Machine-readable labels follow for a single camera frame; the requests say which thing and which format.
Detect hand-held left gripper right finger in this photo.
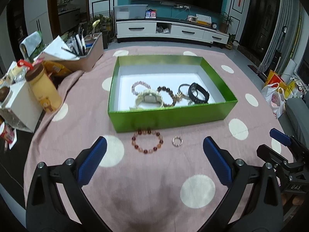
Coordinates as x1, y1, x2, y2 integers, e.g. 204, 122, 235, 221
203, 136, 284, 232

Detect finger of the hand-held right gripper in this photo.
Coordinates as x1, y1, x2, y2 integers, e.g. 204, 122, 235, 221
270, 129, 309, 155
256, 144, 309, 195

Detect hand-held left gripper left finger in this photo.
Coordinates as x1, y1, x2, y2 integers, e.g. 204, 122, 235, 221
26, 136, 108, 232

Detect green cardboard box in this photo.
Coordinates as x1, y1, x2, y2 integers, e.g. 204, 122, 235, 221
108, 55, 238, 133

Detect black wristband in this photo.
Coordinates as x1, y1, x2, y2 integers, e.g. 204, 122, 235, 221
188, 83, 209, 105

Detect pink bead bracelet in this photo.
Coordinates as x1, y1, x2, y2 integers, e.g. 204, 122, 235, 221
132, 80, 151, 96

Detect brown bead bracelet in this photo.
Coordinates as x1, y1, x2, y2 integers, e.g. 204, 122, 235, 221
157, 85, 177, 107

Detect person's right hand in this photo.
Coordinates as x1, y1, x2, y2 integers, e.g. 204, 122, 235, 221
281, 193, 309, 211

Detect grey chair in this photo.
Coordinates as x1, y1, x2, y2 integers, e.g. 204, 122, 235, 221
278, 98, 309, 136

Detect white plastic bag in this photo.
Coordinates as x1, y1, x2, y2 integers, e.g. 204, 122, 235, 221
261, 82, 285, 118

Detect pink polka dot tablecloth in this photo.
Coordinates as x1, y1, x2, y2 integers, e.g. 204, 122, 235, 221
23, 41, 295, 232

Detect silver bangle with gold charm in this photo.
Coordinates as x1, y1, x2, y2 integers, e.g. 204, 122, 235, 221
177, 83, 194, 105

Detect yellow bear bottle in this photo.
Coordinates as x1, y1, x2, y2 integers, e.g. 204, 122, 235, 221
17, 59, 63, 114

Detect white cardboard box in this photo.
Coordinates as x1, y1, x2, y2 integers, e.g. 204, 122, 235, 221
0, 81, 44, 133

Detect yellow snack bag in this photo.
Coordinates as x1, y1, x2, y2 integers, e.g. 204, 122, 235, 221
43, 60, 73, 78

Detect small potted plant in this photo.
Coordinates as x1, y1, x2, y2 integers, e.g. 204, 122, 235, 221
226, 34, 239, 50

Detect striped grey curtain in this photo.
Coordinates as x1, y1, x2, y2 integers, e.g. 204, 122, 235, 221
262, 0, 309, 75

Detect pink desk organizer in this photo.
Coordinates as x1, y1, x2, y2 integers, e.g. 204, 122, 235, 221
57, 32, 104, 72

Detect white paper sheets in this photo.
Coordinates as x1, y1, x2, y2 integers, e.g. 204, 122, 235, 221
40, 36, 80, 61

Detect white green printed bag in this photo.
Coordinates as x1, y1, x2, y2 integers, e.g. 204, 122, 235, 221
19, 31, 45, 62

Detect yellow flat box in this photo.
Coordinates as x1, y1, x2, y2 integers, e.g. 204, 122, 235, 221
197, 13, 212, 25

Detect white television cabinet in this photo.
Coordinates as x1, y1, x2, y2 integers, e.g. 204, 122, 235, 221
115, 17, 230, 45

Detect clear plastic storage box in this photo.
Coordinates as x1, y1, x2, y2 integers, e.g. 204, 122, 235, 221
113, 4, 148, 20

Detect red orange bead bracelet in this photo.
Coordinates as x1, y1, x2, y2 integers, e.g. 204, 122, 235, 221
132, 130, 164, 154

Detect cream bracelet watch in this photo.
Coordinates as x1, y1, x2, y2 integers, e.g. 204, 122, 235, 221
130, 89, 165, 110

